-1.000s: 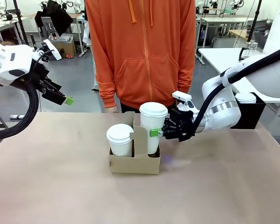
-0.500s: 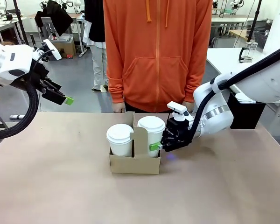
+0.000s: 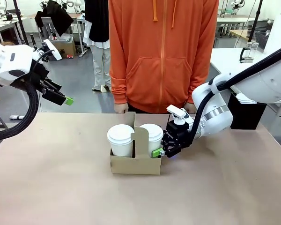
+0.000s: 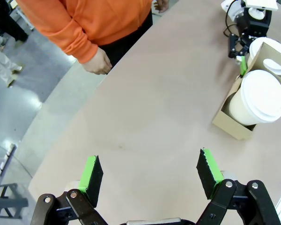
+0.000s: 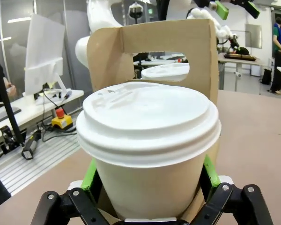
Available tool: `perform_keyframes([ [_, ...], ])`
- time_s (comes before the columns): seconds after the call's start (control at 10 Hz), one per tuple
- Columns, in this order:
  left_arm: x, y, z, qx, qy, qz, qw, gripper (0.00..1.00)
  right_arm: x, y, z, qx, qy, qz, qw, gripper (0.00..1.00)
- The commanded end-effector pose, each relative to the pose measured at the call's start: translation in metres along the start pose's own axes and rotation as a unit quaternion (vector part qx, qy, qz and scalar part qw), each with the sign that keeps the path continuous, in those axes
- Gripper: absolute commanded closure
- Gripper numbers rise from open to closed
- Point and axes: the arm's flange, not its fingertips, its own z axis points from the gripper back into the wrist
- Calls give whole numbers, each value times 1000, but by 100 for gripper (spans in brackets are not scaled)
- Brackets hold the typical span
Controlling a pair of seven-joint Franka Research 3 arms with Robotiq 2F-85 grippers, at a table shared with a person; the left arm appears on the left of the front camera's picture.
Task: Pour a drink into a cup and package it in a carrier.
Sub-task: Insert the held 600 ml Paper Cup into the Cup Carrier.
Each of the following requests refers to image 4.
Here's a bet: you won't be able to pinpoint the grey floor bracket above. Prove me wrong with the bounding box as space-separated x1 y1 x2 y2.
0 143 17 177

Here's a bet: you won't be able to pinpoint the bystander in beige trousers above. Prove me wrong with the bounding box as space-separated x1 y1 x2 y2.
0 39 23 88

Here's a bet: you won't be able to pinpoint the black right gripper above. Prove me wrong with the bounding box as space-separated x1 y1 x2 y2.
228 7 272 78

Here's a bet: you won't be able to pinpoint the person's left hand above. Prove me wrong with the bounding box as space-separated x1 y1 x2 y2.
154 0 170 14

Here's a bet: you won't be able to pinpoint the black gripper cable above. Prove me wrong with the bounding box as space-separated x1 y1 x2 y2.
223 1 238 38

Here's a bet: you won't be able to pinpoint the bystander in black clothes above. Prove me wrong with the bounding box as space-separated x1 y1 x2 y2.
0 0 29 43

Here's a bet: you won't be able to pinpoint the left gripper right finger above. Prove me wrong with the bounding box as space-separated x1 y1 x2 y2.
196 147 281 225

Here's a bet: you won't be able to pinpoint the person's black trousers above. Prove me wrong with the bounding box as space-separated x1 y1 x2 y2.
98 10 154 71

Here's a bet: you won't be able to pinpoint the person's right hand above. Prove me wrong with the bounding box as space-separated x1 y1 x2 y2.
81 47 113 75

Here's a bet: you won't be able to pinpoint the person's right forearm orange sleeve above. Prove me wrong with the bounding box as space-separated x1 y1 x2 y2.
50 17 99 64

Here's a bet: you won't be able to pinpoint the white plastic cup lid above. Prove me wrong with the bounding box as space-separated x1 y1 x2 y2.
240 69 281 123

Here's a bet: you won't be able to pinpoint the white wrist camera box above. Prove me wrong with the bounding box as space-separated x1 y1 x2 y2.
244 0 279 21

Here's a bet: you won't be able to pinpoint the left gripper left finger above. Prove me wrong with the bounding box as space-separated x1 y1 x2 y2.
30 154 108 225

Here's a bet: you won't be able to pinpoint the orange sweatshirt torso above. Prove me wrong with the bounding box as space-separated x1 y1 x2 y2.
15 0 153 47

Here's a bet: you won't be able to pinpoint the brown cardboard cup carrier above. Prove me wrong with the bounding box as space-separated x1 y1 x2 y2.
212 41 281 141

